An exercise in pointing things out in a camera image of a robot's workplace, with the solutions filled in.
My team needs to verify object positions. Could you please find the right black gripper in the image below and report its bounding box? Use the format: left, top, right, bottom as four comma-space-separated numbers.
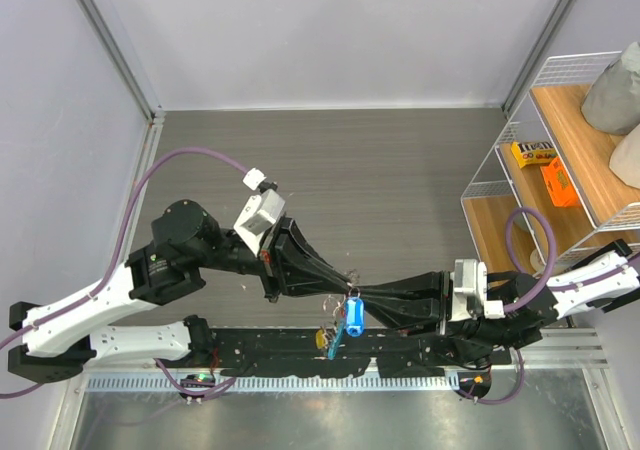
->
344, 270, 509, 349

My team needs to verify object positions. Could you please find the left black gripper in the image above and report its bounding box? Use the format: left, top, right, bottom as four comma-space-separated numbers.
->
192, 208, 351, 302

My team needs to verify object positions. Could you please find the large silver keyring with keys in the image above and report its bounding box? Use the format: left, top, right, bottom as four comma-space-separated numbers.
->
315, 269, 360, 361

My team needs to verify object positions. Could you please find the silver key with blue tag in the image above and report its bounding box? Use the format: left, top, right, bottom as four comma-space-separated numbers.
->
344, 291, 365, 338

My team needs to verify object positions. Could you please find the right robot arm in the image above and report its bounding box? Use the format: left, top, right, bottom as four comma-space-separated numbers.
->
359, 239, 639, 368

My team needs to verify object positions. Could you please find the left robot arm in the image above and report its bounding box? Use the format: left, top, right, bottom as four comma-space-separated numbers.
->
8, 191, 352, 384

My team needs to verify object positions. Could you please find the orange candy box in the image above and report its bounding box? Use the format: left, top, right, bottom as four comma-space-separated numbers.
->
541, 157, 581, 208

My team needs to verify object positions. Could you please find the yellow candy bag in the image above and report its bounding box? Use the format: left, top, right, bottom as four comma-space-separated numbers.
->
510, 141, 557, 169

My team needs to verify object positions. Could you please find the white rounded object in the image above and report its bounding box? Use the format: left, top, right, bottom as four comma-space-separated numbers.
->
609, 125, 640, 189

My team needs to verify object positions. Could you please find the grey stone-like object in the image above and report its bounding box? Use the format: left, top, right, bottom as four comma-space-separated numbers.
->
581, 42, 639, 135

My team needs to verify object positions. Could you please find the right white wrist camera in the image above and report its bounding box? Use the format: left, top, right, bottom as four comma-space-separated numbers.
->
450, 259, 505, 322

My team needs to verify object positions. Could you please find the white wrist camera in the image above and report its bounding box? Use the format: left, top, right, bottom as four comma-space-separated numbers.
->
233, 168, 285, 256
450, 259, 505, 322

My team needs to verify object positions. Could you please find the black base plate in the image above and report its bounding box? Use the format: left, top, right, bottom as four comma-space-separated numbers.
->
164, 328, 512, 379

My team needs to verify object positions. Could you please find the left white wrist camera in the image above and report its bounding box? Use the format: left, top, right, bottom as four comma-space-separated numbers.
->
233, 168, 285, 256

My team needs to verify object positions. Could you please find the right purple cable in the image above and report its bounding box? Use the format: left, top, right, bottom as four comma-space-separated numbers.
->
502, 206, 640, 314

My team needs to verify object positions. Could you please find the white slotted cable duct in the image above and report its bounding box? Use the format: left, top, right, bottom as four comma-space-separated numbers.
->
86, 372, 459, 393

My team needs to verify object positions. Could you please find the white wire shelf rack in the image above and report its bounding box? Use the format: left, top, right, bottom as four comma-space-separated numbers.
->
461, 52, 639, 275

